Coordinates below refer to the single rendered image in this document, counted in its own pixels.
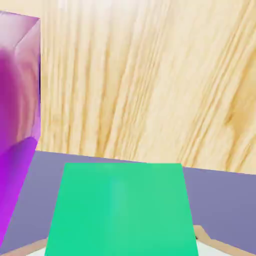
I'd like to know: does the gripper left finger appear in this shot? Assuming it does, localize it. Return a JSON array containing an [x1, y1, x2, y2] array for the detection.
[[0, 237, 49, 256]]

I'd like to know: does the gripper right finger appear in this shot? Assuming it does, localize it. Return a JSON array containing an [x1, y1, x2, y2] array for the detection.
[[192, 224, 256, 256]]

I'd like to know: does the small green cube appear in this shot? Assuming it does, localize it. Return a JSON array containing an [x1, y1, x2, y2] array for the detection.
[[44, 162, 199, 256]]

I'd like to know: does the large purple box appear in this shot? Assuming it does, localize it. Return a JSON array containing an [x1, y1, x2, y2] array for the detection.
[[0, 10, 41, 246]]

